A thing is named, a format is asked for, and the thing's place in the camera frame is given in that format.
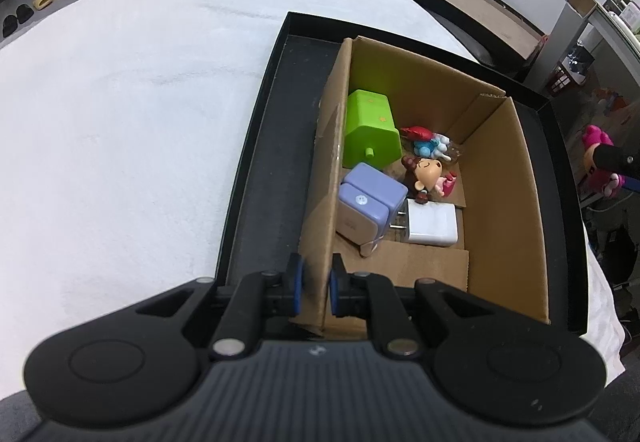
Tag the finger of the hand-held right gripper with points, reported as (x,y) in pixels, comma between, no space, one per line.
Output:
(620,158)

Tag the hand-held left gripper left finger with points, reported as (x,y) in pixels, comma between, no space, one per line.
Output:
(298,288)

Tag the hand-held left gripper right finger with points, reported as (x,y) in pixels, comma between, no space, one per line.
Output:
(332,293)

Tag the pink figurine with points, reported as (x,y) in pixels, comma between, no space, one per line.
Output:
(595,135)

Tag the purple charger plug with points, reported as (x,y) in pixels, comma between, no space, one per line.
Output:
(365,202)

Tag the white charger plug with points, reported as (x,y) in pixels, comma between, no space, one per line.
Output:
(432,222)

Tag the black shallow tray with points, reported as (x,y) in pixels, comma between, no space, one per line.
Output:
(270,162)

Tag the brown cardboard box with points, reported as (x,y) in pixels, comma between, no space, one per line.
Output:
(500,222)

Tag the brown-haired doll figurine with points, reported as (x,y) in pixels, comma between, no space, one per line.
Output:
(425,172)

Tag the green toy house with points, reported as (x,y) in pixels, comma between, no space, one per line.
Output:
(370,127)

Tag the blue figurine with red hat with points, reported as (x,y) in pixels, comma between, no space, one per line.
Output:
(425,150)

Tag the black tray with brown bottom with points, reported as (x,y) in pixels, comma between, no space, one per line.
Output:
(490,12)

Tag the yellow slipper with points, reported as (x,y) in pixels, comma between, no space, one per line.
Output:
(42,1)

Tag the black slipper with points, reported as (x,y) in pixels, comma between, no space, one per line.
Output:
(25,12)
(10,26)

